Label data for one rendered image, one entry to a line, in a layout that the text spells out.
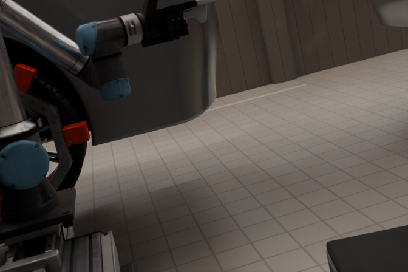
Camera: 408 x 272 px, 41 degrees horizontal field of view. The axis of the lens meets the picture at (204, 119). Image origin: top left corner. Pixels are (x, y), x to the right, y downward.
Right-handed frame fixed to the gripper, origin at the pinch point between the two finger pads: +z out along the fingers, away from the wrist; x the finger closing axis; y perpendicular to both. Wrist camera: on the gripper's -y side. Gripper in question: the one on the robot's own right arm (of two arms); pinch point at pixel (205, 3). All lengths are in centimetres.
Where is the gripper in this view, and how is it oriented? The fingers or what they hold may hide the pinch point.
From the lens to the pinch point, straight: 146.5
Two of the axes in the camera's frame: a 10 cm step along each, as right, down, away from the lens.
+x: 4.0, -0.3, -9.2
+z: 8.7, -2.9, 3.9
